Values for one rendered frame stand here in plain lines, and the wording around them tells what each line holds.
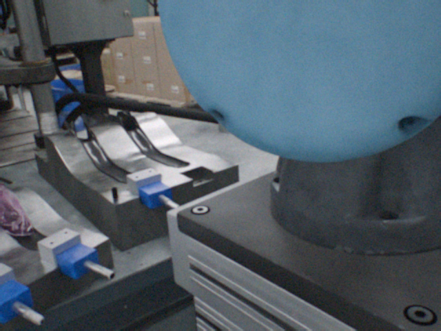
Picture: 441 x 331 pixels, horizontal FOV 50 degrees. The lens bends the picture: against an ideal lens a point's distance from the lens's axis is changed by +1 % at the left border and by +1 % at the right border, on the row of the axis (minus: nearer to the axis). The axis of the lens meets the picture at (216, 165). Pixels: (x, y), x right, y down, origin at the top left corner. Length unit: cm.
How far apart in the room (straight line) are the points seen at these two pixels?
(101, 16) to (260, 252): 141
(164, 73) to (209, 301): 452
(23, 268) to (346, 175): 54
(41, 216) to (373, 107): 74
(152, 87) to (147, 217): 436
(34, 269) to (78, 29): 105
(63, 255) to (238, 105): 57
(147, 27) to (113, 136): 401
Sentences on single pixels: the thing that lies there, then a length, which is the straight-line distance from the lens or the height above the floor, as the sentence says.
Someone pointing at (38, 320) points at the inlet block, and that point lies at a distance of 63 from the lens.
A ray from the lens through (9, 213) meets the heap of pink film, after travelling 85.
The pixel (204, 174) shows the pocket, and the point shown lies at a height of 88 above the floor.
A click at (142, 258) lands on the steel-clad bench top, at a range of 81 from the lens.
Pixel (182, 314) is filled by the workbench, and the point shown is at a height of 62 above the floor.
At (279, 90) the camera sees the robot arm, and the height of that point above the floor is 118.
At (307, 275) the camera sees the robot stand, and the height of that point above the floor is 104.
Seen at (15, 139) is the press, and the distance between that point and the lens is 171.
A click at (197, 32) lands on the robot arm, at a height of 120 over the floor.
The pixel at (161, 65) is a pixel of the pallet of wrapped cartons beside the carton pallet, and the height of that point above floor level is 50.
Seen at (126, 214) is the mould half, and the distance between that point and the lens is 81.
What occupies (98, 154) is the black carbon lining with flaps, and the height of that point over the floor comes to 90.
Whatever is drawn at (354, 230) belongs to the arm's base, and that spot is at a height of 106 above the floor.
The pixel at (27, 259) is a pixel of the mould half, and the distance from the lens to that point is 77.
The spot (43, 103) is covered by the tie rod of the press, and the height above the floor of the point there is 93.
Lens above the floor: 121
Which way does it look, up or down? 21 degrees down
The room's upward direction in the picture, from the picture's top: 4 degrees counter-clockwise
